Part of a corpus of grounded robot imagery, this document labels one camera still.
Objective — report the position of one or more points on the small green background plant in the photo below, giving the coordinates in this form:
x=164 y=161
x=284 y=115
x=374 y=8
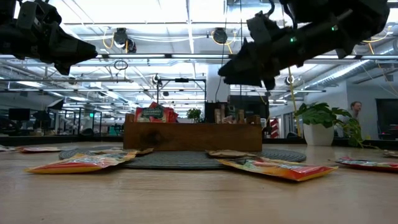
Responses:
x=194 y=114

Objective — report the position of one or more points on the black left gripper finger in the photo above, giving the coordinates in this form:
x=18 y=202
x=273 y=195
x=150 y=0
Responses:
x=71 y=49

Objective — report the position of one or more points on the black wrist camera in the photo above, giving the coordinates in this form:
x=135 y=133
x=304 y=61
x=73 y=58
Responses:
x=259 y=26
x=37 y=14

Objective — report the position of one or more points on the wooden three-compartment tea box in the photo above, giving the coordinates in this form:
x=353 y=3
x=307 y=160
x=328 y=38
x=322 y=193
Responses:
x=192 y=137

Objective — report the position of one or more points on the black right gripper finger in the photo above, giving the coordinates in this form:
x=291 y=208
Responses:
x=248 y=81
x=248 y=63

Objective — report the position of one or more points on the black desk monitor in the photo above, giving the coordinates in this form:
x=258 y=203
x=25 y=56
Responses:
x=19 y=114

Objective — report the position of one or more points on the green plant in white pot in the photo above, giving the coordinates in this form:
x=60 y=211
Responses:
x=320 y=135

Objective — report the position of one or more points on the black background rig frame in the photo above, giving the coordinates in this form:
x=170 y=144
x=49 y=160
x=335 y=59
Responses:
x=182 y=80

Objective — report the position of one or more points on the small flat tea packet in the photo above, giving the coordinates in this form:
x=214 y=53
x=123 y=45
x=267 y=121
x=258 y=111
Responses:
x=5 y=148
x=38 y=149

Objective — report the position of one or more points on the black cabinet box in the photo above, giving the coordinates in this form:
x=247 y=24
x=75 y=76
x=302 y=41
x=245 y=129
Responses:
x=211 y=112

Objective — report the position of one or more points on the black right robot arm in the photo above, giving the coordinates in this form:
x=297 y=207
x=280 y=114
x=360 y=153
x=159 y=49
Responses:
x=342 y=25

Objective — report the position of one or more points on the red white striped post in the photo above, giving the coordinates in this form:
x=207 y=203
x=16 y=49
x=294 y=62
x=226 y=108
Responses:
x=275 y=127

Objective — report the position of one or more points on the white square column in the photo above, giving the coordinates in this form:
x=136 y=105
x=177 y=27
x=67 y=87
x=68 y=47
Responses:
x=212 y=87

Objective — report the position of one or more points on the grey round woven placemat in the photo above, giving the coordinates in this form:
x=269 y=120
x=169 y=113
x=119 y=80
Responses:
x=174 y=161

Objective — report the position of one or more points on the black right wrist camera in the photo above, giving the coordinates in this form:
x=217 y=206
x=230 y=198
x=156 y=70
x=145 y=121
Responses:
x=259 y=26

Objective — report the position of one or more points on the silver ventilation duct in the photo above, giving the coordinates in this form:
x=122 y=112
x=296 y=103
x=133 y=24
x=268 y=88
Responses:
x=342 y=74

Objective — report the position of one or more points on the person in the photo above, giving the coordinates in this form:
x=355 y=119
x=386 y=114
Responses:
x=355 y=107

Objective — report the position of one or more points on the large black monitor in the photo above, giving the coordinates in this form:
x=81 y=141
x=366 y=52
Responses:
x=248 y=105

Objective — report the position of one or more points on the black table edge frame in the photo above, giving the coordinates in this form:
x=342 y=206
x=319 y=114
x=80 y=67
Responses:
x=46 y=140

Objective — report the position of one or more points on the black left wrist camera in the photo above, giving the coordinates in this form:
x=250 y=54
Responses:
x=37 y=14

